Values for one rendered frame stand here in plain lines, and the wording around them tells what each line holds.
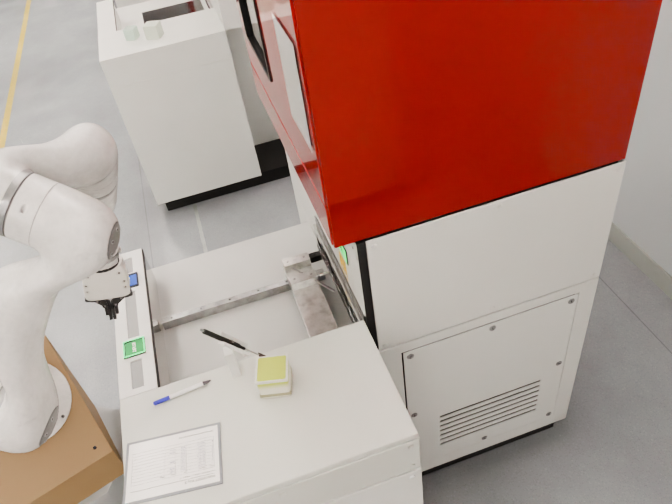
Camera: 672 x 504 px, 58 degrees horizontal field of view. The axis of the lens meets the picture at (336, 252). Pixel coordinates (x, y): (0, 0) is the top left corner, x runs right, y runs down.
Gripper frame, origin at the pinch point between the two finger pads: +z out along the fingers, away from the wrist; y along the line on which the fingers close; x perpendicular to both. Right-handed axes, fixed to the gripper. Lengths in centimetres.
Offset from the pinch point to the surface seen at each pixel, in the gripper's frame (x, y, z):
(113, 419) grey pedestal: 8.4, 4.4, 30.8
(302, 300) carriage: -6, -50, 13
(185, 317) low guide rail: -17.2, -17.6, 23.5
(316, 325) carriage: 5, -51, 13
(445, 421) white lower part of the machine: 15, -94, 57
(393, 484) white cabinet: 50, -57, 21
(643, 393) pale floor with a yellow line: 12, -184, 75
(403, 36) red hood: 15, -59, -69
